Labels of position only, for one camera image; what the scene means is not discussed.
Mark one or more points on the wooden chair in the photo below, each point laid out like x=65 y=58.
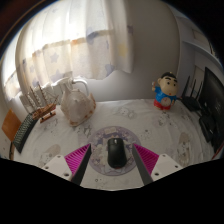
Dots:
x=10 y=125

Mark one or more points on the white star-print curtain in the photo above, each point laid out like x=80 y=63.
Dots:
x=73 y=40

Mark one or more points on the black monitor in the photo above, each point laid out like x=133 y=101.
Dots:
x=214 y=100

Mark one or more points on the cartoon boy figurine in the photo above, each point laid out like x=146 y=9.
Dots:
x=165 y=93

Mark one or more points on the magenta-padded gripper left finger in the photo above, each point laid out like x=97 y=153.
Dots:
x=76 y=159

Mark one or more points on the large white conch shell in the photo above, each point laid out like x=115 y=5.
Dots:
x=78 y=105

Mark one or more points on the round purple printed mouse pad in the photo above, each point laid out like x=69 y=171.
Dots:
x=100 y=143

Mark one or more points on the wooden model sailing ship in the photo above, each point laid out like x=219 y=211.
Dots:
x=45 y=111

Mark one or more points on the black router with antennas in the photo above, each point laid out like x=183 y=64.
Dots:
x=192 y=101

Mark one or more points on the white printed tablecloth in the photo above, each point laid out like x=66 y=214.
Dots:
x=156 y=130

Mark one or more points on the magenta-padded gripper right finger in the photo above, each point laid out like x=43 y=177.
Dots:
x=146 y=159

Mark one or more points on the black computer mouse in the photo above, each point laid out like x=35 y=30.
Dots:
x=116 y=153

